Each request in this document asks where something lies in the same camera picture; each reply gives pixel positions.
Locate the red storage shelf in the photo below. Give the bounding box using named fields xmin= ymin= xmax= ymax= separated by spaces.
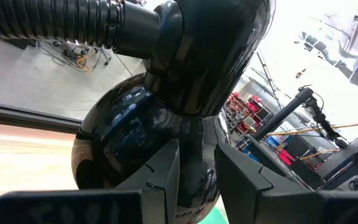
xmin=223 ymin=91 xmax=275 ymax=135

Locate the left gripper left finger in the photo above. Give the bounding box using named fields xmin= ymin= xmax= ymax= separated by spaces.
xmin=0 ymin=139 xmax=180 ymax=224

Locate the black desk lamp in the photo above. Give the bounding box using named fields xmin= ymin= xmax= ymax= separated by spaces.
xmin=0 ymin=0 xmax=276 ymax=224

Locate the black aluminium frame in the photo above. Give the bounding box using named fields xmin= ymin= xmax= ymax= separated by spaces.
xmin=0 ymin=100 xmax=82 ymax=134

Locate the green translucent tray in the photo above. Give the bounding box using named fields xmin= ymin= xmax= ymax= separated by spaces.
xmin=199 ymin=205 xmax=229 ymax=224

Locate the cable bundle with yellow cord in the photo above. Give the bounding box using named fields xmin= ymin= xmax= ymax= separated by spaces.
xmin=37 ymin=37 xmax=113 ymax=74

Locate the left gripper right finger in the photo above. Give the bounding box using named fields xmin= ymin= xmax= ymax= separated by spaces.
xmin=214 ymin=142 xmax=358 ymax=224

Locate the black stand pole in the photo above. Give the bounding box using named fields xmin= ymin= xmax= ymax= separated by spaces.
xmin=252 ymin=86 xmax=315 ymax=141

